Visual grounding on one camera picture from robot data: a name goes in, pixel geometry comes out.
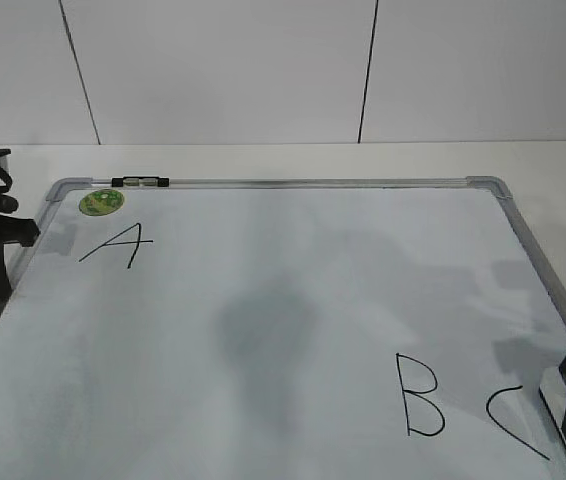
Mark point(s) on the white board eraser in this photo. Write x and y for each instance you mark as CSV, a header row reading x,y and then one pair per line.
x,y
552,389

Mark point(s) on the round green magnet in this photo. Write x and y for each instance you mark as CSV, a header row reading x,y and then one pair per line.
x,y
101,202

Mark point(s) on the white board with grey frame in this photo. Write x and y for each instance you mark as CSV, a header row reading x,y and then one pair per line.
x,y
282,330

